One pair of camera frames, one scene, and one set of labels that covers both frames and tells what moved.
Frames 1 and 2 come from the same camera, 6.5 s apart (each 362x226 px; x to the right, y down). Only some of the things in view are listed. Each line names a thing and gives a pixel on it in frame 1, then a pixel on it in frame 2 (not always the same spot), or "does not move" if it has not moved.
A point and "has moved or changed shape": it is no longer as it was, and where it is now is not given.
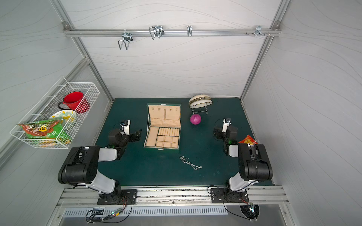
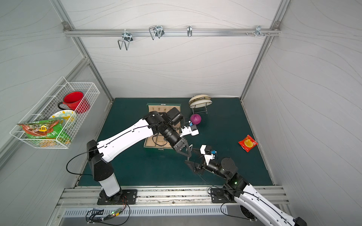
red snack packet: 249,140 does not move
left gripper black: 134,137 -> 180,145
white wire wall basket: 56,121 does not move
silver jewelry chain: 195,167 has moved or changed shape
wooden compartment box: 163,126 does not move
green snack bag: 51,133 does not move
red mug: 75,100 does not move
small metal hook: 189,29 does not move
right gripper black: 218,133 -> 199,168
